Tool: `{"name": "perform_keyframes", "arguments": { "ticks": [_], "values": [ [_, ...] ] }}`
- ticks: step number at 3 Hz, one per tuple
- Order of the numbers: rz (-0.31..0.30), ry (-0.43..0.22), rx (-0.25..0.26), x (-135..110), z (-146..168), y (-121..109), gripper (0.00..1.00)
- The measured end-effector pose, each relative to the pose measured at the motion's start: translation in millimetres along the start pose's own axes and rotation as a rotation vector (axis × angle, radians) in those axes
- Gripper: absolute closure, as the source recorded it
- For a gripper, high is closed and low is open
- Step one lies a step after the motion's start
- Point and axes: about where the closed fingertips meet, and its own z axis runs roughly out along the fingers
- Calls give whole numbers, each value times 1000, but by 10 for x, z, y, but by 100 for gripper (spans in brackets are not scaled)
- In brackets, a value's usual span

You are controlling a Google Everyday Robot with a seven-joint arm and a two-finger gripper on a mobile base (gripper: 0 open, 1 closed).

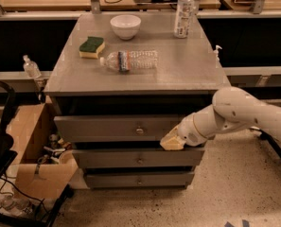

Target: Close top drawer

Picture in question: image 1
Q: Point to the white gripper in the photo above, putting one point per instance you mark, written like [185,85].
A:
[188,130]

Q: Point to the grey top drawer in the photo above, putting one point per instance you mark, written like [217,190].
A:
[115,128]

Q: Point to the grey drawer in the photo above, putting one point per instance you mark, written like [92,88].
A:
[115,128]
[142,179]
[137,157]

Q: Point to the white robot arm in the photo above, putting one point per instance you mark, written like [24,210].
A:
[232,109]

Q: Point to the grey middle drawer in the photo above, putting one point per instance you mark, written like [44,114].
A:
[137,157]

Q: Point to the grey drawer cabinet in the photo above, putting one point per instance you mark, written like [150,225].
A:
[116,99]

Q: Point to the grey bottom drawer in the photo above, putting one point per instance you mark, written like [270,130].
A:
[142,179]

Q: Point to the lying clear plastic bottle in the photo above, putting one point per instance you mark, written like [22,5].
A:
[125,60]

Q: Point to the white pump bottle right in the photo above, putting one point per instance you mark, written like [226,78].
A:
[217,50]

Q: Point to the black chair base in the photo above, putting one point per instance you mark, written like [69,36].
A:
[272,142]

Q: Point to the green yellow sponge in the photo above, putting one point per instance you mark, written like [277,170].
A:
[91,47]

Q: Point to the white ceramic bowl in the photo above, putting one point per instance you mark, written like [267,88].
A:
[125,26]

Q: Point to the cardboard box with items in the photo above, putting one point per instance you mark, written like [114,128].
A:
[30,129]

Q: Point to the standing clear plastic bottle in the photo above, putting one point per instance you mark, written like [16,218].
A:
[183,18]

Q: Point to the small sanitizer bottle left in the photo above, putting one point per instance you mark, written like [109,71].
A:
[31,68]

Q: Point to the black cart frame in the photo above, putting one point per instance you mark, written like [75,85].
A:
[6,158]

